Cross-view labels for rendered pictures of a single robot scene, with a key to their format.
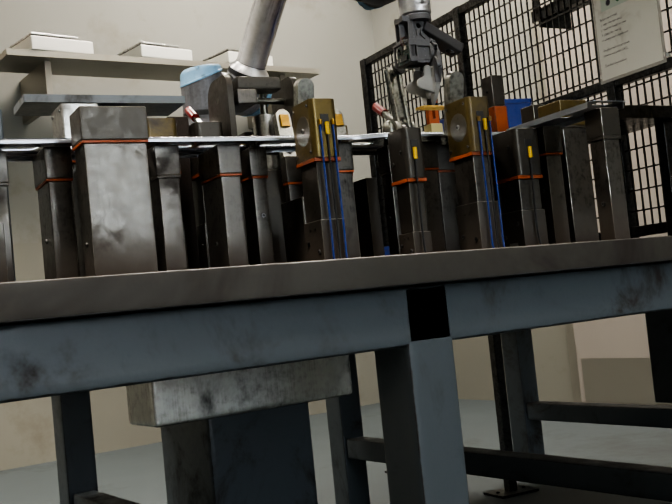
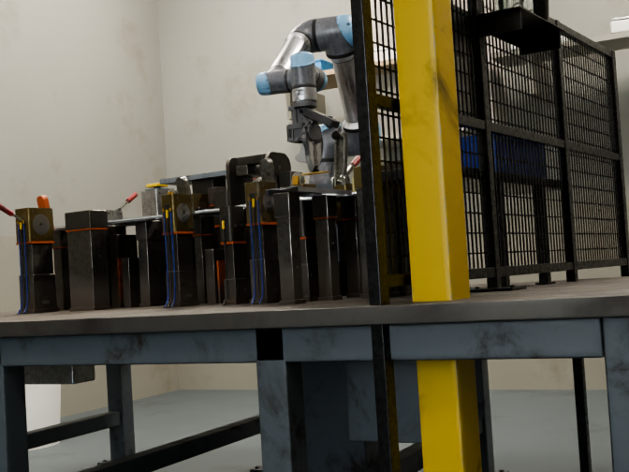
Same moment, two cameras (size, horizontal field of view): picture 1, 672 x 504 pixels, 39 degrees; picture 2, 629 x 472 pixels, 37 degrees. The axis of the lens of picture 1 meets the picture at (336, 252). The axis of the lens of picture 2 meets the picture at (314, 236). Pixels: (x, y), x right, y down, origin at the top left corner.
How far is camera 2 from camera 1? 2.89 m
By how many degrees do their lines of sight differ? 61
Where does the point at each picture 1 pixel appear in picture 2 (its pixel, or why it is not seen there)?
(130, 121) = (82, 218)
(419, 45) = (294, 128)
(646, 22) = not seen: hidden behind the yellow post
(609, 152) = (280, 228)
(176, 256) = (144, 286)
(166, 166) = (139, 233)
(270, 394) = (33, 377)
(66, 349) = not seen: outside the picture
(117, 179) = (79, 250)
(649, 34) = not seen: hidden behind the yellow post
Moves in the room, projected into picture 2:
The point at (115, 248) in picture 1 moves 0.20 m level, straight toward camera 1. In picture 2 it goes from (78, 287) to (20, 290)
